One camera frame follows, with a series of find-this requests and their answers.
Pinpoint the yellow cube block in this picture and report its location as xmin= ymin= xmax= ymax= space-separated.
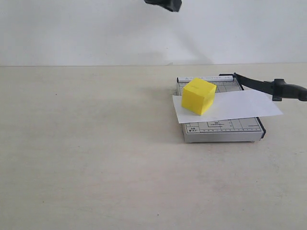
xmin=181 ymin=78 xmax=217 ymax=115

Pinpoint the white paper sheet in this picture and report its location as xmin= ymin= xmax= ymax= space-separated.
xmin=173 ymin=90 xmax=283 ymax=124

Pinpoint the black cutter blade arm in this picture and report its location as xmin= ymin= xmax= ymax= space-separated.
xmin=233 ymin=73 xmax=307 ymax=102

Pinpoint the grey paper cutter base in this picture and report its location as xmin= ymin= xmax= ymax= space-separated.
xmin=181 ymin=74 xmax=266 ymax=143

